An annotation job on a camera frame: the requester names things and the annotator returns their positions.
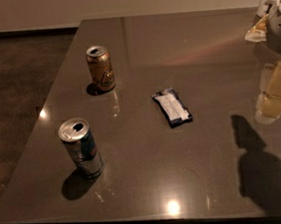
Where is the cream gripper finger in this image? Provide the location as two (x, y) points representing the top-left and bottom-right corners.
(245, 15), (269, 43)
(255, 59), (281, 124)

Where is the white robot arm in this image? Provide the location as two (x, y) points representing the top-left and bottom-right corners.
(245, 4), (281, 124)

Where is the gold soda can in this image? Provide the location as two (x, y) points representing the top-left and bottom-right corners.
(86, 45), (116, 92)

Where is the silver blue redbull can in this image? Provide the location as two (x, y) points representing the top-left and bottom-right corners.
(59, 117), (104, 178)

